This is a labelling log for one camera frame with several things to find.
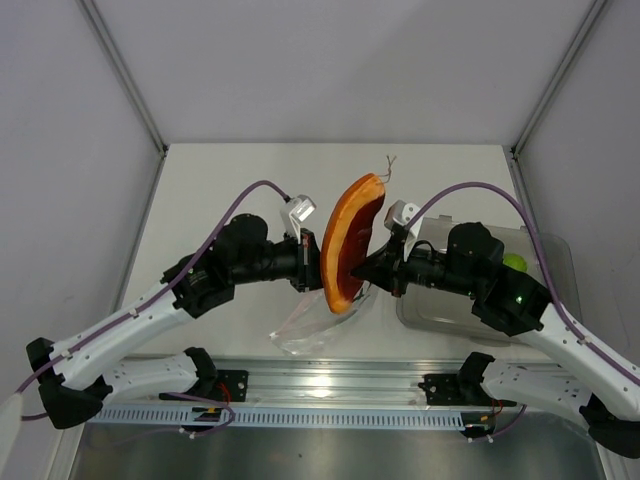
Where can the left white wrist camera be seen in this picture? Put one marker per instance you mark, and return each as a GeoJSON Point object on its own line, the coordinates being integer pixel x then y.
{"type": "Point", "coordinates": [295, 212]}

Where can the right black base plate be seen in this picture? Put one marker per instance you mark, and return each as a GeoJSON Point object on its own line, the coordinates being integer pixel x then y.
{"type": "Point", "coordinates": [448, 389]}

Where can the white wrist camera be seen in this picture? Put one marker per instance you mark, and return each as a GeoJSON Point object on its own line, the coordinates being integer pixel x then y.
{"type": "Point", "coordinates": [295, 212]}
{"type": "Point", "coordinates": [402, 213]}

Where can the aluminium frame post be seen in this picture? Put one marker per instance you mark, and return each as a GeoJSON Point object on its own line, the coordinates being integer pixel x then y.
{"type": "Point", "coordinates": [577, 45]}
{"type": "Point", "coordinates": [106, 41]}

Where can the red meat slice toy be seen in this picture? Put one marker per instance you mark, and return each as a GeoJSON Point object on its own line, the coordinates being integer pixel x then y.
{"type": "Point", "coordinates": [347, 237]}

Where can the white slotted cable duct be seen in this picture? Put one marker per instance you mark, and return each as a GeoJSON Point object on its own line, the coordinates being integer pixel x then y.
{"type": "Point", "coordinates": [200, 416]}

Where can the clear plastic food container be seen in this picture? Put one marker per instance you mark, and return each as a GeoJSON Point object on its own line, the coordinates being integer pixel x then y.
{"type": "Point", "coordinates": [458, 284]}

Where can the green round fruit toy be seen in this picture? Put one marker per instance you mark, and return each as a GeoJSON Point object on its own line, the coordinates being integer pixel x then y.
{"type": "Point", "coordinates": [515, 262]}

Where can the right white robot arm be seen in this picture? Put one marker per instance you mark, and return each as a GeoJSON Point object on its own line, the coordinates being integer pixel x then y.
{"type": "Point", "coordinates": [602, 395]}

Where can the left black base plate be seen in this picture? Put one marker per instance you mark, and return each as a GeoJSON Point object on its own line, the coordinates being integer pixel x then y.
{"type": "Point", "coordinates": [231, 386]}

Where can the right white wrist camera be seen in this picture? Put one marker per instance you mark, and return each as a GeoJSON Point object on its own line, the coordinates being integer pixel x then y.
{"type": "Point", "coordinates": [402, 213]}

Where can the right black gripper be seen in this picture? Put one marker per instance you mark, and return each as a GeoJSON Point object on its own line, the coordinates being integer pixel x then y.
{"type": "Point", "coordinates": [388, 268]}

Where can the left aluminium frame post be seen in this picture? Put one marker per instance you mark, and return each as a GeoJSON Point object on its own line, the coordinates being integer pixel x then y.
{"type": "Point", "coordinates": [106, 41]}

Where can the clear pink zip bag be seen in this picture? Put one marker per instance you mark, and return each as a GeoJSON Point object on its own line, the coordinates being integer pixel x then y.
{"type": "Point", "coordinates": [311, 327]}

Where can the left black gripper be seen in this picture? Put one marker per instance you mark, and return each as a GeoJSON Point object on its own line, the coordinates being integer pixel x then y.
{"type": "Point", "coordinates": [309, 264]}

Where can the right aluminium frame post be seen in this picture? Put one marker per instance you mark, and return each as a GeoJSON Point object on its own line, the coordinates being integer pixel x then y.
{"type": "Point", "coordinates": [577, 45]}

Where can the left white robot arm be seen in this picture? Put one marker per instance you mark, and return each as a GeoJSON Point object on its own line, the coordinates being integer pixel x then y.
{"type": "Point", "coordinates": [79, 376]}

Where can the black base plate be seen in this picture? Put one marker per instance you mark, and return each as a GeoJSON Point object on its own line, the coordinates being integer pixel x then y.
{"type": "Point", "coordinates": [231, 386]}
{"type": "Point", "coordinates": [448, 389]}

